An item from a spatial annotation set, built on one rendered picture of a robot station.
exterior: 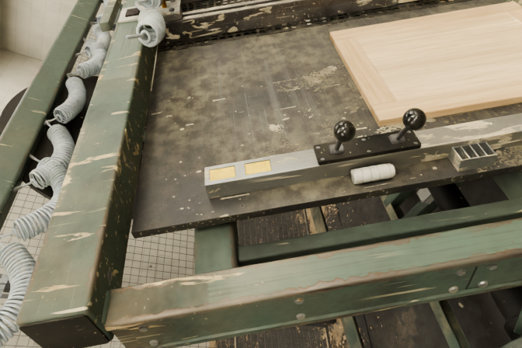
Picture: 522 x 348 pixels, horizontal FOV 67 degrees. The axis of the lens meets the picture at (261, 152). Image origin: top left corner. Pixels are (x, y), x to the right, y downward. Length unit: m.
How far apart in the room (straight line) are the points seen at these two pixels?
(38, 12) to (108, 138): 6.75
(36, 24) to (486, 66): 7.15
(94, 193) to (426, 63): 0.83
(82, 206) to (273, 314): 0.36
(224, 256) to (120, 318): 0.21
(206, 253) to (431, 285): 0.38
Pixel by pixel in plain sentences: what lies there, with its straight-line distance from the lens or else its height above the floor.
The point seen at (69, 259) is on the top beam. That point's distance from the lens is 0.67.
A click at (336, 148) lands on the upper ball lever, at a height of 1.50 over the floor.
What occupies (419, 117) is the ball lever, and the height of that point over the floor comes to 1.44.
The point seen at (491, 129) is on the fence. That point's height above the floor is 1.23.
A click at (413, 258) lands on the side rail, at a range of 0.64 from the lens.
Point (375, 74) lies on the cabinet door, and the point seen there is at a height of 1.33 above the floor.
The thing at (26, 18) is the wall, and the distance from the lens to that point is 7.68.
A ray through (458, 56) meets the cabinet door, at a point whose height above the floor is 1.13.
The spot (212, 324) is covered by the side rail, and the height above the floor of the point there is 1.68.
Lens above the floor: 1.90
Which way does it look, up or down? 22 degrees down
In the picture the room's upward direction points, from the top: 75 degrees counter-clockwise
